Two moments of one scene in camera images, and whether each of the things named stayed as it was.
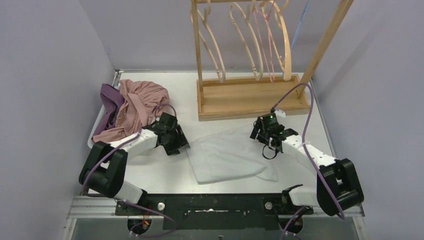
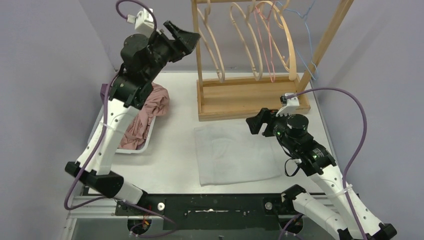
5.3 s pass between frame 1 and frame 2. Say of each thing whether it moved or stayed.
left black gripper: moved
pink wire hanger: stayed
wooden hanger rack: stayed
